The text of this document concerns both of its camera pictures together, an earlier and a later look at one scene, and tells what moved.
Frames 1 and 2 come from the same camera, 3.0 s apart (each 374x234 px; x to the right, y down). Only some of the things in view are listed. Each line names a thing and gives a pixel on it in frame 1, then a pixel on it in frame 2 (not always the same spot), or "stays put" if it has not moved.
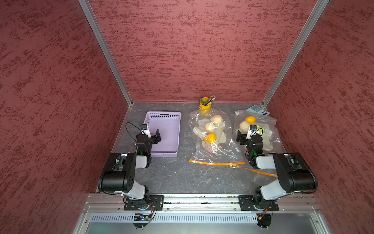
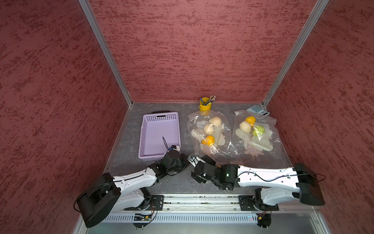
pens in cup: [208, 101] stays put
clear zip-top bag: [212, 139] stays put
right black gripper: [242, 136] to [198, 178]
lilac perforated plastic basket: [168, 123] stays put
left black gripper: [158, 135] to [185, 163]
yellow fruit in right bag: [251, 119] stays put
